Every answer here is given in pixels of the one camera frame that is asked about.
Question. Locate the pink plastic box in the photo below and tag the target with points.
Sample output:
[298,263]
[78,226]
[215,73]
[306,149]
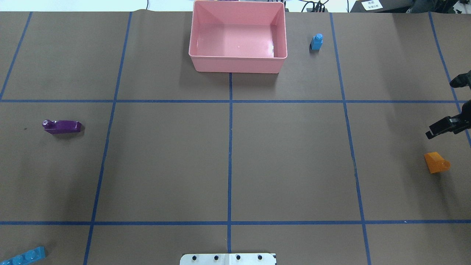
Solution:
[238,36]

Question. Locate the purple sloped block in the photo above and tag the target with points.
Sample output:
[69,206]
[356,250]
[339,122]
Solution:
[61,126]

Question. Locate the small blue block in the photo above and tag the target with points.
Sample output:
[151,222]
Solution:
[316,42]

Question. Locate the white paper label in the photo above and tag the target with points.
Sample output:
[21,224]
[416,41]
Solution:
[370,5]

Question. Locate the orange sloped block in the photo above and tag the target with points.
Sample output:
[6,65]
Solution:
[436,163]

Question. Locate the white metal mounting plate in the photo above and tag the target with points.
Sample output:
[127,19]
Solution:
[229,259]

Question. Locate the long blue studded block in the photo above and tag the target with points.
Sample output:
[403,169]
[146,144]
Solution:
[27,258]

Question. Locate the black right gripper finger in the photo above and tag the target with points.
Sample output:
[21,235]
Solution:
[461,80]
[454,124]

